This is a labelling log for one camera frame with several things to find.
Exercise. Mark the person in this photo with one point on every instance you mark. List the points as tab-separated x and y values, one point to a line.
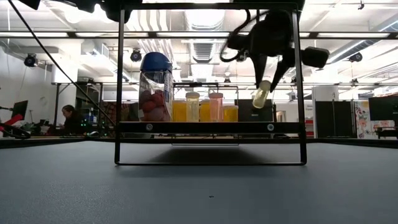
72	121

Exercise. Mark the large black screen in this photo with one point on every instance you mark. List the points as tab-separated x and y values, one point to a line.
384	108

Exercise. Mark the silver ventilation duct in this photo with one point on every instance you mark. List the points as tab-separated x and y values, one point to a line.
203	51

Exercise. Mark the black computer monitor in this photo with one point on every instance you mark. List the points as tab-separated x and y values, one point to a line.
19	110

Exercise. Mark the wooden shelf with black frame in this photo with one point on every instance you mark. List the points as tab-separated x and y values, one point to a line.
211	127

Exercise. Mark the black metal stand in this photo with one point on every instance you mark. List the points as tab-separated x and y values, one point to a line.
57	99

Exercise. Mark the medium orange pill bottle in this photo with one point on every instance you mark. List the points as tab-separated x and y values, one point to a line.
230	114

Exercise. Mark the blue-capped antacid bottle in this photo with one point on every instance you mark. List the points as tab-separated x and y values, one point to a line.
155	62

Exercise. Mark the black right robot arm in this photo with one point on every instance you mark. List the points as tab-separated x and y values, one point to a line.
301	3

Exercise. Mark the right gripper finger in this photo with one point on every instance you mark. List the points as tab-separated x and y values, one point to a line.
283	70
259	68

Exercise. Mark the small clear pill bottle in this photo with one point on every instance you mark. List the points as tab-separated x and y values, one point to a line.
260	98
192	109

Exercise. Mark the large orange pill bottle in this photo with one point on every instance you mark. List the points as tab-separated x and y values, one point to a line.
205	112
179	112

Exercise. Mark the floral poster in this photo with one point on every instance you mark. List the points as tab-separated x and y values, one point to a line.
362	121

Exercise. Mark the black metal rig frame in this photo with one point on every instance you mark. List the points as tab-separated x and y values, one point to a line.
342	142

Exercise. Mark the black ceiling spotlight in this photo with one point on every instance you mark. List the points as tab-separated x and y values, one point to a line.
355	57
30	60
242	56
136	55

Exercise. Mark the grey tarp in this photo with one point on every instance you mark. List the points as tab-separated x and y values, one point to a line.
133	112

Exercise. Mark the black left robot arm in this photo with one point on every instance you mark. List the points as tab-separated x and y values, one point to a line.
118	11

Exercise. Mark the red object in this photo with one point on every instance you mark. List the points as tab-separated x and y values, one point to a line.
14	119

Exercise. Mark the black cabinet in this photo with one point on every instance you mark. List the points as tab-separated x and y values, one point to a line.
245	113

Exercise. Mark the dark blue table mat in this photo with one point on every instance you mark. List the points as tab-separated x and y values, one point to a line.
93	193

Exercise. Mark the black room partition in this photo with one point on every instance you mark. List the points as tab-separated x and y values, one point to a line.
325	118

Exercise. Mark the small red pill bottle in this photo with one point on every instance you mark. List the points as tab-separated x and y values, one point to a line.
216	109

